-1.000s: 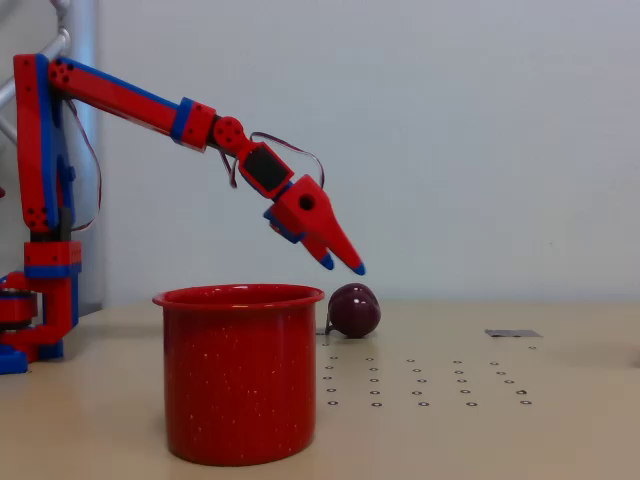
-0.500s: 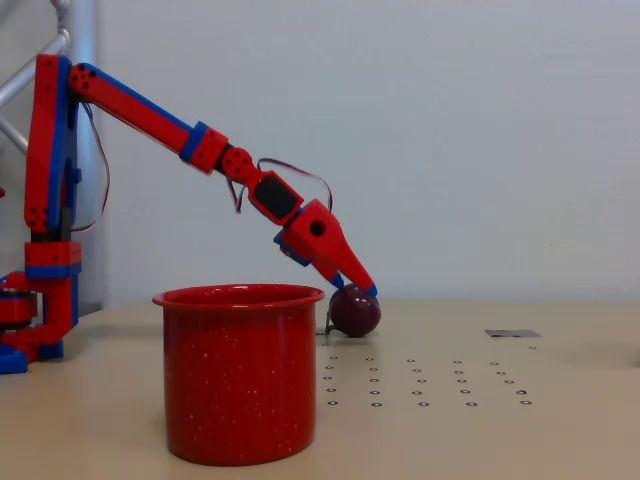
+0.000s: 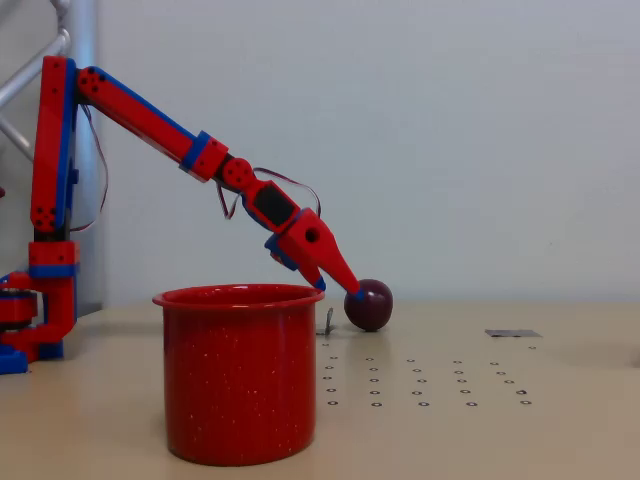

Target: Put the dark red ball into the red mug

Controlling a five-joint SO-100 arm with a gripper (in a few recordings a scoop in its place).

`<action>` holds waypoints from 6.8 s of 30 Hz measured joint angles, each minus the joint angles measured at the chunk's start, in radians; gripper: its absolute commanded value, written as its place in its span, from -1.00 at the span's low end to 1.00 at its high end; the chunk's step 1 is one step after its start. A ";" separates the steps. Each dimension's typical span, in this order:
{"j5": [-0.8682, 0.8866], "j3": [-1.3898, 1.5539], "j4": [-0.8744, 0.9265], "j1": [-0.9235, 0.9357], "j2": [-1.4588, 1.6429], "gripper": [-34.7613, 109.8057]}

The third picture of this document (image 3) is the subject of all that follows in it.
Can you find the dark purple plum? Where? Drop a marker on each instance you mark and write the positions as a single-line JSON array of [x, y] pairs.
[[375, 310]]

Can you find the red and blue gripper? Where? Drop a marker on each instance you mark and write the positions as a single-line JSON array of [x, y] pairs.
[[314, 241]]

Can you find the silver metal tube frame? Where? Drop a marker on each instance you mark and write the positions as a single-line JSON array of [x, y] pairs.
[[82, 30]]

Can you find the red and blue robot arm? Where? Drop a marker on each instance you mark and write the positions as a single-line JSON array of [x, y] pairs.
[[50, 150]]

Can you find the small grey metal plate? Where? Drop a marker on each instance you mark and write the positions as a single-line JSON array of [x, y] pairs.
[[512, 333]]

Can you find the red speckled enamel mug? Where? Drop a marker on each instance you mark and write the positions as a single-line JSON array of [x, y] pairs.
[[240, 380]]

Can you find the small grey metal clip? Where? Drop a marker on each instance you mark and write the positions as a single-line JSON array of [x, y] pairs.
[[328, 320]]

